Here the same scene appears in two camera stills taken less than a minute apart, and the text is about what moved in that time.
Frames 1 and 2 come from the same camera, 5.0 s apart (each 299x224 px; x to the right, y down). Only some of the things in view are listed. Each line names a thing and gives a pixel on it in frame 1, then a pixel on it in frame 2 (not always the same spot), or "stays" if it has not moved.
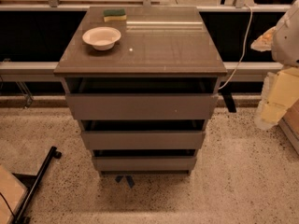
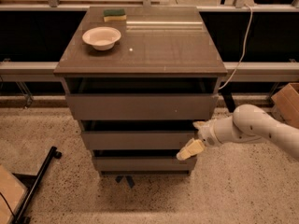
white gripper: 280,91 -> 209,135
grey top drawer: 140,98 stays
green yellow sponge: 114,15 stays
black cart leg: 34,182 stays
